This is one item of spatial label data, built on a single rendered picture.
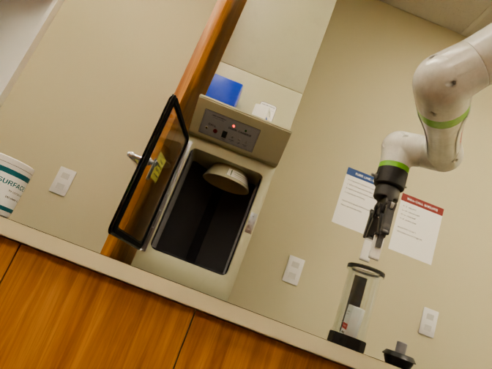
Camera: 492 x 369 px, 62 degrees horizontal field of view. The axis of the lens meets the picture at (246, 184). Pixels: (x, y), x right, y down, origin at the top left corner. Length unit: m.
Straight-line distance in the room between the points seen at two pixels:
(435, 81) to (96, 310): 0.91
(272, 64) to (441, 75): 0.77
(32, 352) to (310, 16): 1.41
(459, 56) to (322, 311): 1.21
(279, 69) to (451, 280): 1.21
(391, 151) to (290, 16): 0.67
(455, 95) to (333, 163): 1.07
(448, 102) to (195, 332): 0.77
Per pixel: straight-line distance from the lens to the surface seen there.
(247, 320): 1.04
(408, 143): 1.36
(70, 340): 1.10
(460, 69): 0.95
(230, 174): 1.40
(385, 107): 2.16
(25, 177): 1.28
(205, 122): 1.37
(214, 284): 1.33
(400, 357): 1.26
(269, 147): 1.37
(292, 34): 1.66
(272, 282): 1.79
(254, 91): 1.51
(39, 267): 1.12
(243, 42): 1.60
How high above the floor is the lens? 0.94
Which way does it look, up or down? 16 degrees up
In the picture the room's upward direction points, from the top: 21 degrees clockwise
